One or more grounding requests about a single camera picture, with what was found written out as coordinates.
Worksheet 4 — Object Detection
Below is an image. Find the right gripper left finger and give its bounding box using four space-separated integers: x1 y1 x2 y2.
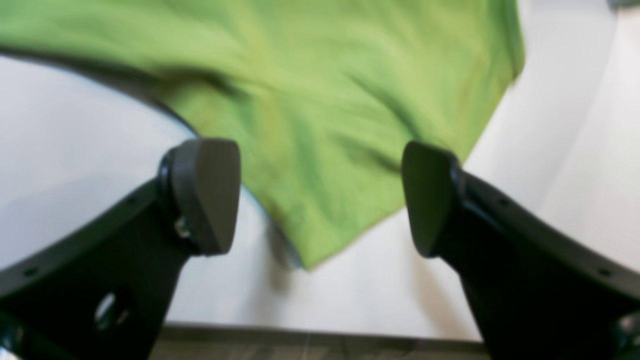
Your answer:
1 137 242 360

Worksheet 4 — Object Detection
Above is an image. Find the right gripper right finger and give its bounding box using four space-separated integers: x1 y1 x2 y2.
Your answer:
402 141 640 360

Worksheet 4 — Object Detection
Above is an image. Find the green T-shirt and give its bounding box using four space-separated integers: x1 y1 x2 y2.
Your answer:
0 0 525 270

